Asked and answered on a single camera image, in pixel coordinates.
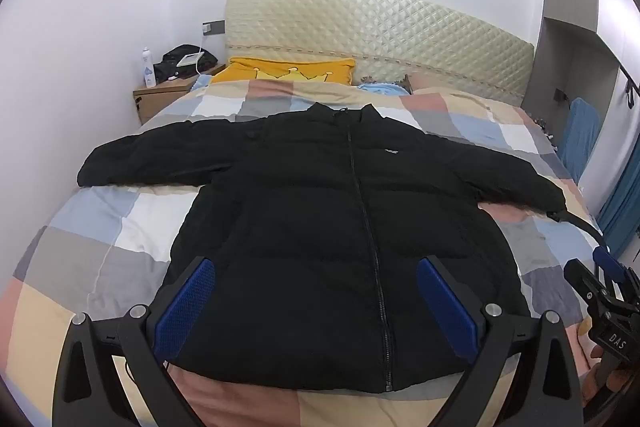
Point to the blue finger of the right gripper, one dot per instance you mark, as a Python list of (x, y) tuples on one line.
[(612, 269)]

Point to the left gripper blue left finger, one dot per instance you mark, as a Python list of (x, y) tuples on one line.
[(177, 306)]

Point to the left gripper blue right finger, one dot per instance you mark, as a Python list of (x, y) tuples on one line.
[(454, 307)]

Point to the black puffer jacket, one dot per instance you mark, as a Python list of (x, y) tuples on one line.
[(315, 222)]

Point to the blue curtain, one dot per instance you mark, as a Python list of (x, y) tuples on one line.
[(619, 218)]

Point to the wooden nightstand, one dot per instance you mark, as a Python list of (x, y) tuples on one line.
[(150, 101)]

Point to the white spray bottle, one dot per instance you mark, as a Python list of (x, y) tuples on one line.
[(148, 69)]

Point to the light blue cloth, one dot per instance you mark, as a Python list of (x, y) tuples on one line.
[(384, 88)]

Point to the black bag on nightstand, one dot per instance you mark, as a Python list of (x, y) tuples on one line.
[(184, 61)]

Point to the yellow pillow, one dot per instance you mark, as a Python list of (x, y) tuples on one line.
[(248, 68)]

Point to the cream quilted headboard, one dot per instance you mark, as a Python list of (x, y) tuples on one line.
[(387, 39)]

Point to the wall power outlet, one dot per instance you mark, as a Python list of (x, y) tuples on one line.
[(213, 28)]

